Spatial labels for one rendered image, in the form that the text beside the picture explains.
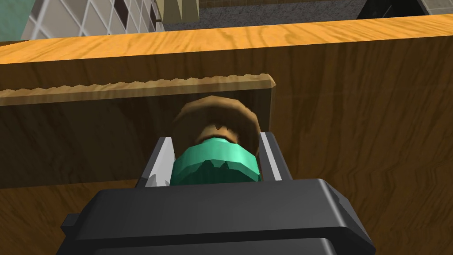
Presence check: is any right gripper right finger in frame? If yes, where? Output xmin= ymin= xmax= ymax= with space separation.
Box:
xmin=258 ymin=131 xmax=293 ymax=182

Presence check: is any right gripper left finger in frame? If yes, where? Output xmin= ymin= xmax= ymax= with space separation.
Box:
xmin=136 ymin=136 xmax=176 ymax=188

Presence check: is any brown and green knob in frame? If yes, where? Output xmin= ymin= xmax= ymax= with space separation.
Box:
xmin=169 ymin=95 xmax=262 ymax=186

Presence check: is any wooden drawer front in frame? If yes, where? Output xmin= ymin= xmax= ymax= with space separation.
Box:
xmin=0 ymin=73 xmax=276 ymax=190

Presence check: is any wooden cupboard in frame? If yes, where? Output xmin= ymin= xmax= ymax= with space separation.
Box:
xmin=0 ymin=14 xmax=453 ymax=255

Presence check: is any white grid window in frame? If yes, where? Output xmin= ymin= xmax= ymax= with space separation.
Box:
xmin=20 ymin=0 xmax=165 ymax=40

